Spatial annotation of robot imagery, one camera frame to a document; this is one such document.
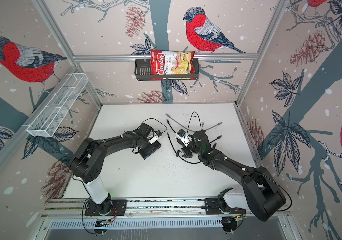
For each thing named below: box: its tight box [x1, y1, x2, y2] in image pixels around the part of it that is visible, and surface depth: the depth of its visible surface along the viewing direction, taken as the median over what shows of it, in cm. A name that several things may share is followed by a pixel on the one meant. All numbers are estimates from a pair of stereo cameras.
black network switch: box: [139, 140, 162, 160], surface depth 87 cm
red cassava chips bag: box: [150, 49, 196, 81], surface depth 90 cm
